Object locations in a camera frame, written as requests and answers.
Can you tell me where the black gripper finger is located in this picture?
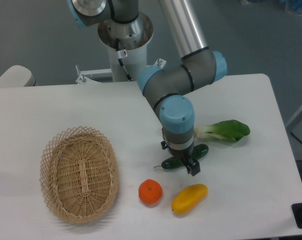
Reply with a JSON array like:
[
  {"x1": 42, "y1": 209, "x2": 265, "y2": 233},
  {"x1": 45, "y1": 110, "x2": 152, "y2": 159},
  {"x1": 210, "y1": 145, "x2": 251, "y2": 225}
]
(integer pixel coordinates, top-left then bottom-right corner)
[{"x1": 182, "y1": 157, "x2": 200, "y2": 177}]

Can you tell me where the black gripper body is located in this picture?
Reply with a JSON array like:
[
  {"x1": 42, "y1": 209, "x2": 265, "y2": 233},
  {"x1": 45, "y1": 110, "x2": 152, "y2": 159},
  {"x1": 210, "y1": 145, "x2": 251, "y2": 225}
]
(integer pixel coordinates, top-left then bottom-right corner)
[{"x1": 168, "y1": 145, "x2": 193, "y2": 161}]

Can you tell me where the green cucumber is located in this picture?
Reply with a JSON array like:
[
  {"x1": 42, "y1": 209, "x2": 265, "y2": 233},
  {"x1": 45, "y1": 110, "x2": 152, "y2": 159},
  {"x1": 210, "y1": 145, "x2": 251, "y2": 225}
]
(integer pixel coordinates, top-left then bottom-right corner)
[{"x1": 154, "y1": 144, "x2": 209, "y2": 170}]

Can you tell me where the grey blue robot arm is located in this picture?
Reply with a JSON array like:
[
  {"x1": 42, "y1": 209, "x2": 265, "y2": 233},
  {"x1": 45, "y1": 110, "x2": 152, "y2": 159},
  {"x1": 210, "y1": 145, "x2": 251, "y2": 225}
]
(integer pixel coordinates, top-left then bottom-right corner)
[{"x1": 68, "y1": 0, "x2": 227, "y2": 176}]

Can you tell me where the yellow mango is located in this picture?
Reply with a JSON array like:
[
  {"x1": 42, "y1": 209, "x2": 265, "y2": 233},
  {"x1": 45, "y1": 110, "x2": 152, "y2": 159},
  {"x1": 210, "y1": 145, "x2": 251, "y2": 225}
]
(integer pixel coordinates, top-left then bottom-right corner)
[{"x1": 171, "y1": 184, "x2": 208, "y2": 215}]

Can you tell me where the orange tangerine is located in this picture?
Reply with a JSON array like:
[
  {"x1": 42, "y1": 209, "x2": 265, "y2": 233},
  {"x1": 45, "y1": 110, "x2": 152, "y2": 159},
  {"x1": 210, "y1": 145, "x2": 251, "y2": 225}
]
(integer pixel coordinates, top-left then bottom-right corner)
[{"x1": 138, "y1": 179, "x2": 163, "y2": 205}]

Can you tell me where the green bok choy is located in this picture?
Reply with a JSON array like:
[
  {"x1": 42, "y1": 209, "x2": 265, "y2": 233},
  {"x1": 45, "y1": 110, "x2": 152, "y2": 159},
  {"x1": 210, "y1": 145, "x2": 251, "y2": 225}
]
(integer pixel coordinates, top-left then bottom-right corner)
[{"x1": 194, "y1": 119, "x2": 250, "y2": 143}]

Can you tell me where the woven wicker basket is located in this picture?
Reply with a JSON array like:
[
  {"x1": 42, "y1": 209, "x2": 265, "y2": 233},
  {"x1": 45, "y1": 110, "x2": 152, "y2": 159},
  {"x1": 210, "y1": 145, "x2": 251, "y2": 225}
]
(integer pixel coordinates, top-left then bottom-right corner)
[{"x1": 40, "y1": 126, "x2": 119, "y2": 224}]

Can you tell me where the beige chair armrest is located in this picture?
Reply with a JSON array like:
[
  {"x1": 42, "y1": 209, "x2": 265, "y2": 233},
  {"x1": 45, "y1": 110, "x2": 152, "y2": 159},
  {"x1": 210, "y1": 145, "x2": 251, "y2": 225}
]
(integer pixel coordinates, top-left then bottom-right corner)
[{"x1": 0, "y1": 65, "x2": 37, "y2": 89}]

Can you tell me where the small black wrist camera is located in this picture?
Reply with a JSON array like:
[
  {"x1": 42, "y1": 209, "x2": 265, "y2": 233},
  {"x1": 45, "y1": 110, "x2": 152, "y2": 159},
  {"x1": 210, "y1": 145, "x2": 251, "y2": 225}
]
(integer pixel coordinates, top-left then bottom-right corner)
[{"x1": 161, "y1": 140, "x2": 168, "y2": 150}]

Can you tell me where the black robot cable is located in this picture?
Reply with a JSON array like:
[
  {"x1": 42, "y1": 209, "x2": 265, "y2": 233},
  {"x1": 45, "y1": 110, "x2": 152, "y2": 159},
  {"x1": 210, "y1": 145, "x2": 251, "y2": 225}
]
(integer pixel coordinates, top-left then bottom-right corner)
[{"x1": 115, "y1": 37, "x2": 134, "y2": 82}]

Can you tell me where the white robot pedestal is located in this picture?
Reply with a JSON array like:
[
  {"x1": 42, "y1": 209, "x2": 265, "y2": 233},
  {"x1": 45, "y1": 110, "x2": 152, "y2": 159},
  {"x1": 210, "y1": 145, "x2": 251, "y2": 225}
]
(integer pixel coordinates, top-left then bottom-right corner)
[{"x1": 76, "y1": 12, "x2": 154, "y2": 85}]

